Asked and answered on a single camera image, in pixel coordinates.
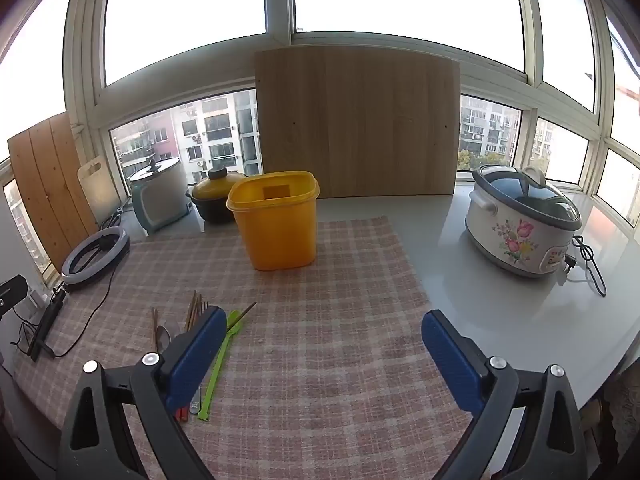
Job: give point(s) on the metal spoon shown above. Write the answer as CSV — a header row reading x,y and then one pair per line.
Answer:
x,y
164,337

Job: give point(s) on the white power adapter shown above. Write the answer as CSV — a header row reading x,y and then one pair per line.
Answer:
x,y
37,300

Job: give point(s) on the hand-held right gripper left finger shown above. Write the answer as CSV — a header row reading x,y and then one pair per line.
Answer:
x,y
195,355

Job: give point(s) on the black pot with yellow lid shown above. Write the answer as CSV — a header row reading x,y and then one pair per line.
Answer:
x,y
217,195

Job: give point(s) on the white floral slow cooker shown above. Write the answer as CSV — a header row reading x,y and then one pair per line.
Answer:
x,y
515,230

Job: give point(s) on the white window frame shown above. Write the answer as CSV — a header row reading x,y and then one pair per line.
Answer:
x,y
280,10

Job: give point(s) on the checked tablecloth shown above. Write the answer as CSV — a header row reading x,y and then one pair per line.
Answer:
x,y
325,320

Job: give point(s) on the pine plank board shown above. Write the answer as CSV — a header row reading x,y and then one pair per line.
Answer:
x,y
47,180

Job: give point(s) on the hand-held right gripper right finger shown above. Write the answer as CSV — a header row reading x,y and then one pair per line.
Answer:
x,y
447,355

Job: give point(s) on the white plastic cutting board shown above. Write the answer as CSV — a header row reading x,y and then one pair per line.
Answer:
x,y
102,195

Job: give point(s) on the green plastic utensil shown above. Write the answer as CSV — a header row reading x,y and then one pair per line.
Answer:
x,y
215,375

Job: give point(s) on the yellow plastic container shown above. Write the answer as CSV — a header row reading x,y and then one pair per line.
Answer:
x,y
277,230

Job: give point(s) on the large light wooden board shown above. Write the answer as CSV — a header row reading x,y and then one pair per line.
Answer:
x,y
360,120

